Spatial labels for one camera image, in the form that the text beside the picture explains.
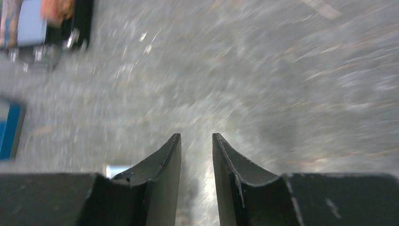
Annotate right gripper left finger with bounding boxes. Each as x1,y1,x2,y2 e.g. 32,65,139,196
0,134,182,226

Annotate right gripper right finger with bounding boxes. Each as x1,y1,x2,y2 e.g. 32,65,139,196
212,133,399,226

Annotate blue playing card deck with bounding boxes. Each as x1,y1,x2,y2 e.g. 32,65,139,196
17,0,47,47

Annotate colourful toy block set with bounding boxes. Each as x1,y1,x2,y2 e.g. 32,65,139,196
0,96,26,161

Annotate black poker chip case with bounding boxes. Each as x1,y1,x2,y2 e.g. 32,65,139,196
0,0,95,73

